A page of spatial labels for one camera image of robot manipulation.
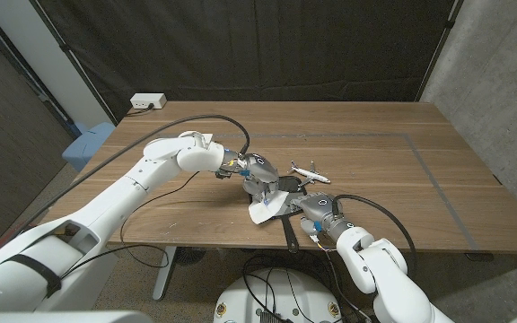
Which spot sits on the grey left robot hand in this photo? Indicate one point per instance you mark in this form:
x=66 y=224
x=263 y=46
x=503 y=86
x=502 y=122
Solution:
x=260 y=168

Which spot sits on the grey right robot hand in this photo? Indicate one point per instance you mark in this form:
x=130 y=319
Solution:
x=321 y=208

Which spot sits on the black hand mirror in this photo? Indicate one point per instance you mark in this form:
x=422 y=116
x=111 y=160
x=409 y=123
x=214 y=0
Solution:
x=290 y=184

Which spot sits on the white tissue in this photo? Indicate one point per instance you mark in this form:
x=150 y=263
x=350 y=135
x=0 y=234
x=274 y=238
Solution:
x=267 y=211

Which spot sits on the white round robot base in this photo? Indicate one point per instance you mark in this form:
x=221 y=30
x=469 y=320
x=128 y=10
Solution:
x=285 y=300

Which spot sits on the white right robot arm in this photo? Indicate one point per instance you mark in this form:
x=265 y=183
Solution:
x=375 y=269

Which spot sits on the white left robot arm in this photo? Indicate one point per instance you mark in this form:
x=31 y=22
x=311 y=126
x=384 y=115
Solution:
x=115 y=197

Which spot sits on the white toy plane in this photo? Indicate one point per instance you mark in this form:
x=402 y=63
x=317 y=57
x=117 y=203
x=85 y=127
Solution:
x=312 y=174

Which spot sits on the grey tape outline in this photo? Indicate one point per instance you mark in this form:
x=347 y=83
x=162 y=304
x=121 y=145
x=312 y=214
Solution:
x=353 y=133

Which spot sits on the black backdrop curtain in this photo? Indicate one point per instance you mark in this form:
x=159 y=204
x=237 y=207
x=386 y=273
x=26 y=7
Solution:
x=240 y=45

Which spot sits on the white power strip box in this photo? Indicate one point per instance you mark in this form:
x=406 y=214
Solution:
x=147 y=100

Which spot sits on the grey table leg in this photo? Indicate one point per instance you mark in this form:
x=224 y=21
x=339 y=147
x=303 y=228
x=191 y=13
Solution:
x=165 y=269

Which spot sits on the light blue bin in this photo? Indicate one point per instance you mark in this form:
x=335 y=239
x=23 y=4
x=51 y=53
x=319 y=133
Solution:
x=85 y=145

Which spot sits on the black backdrop stand pole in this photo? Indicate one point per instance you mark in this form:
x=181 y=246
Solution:
x=74 y=67
x=440 y=45

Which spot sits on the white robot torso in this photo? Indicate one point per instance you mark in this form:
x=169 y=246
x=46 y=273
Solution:
x=61 y=317

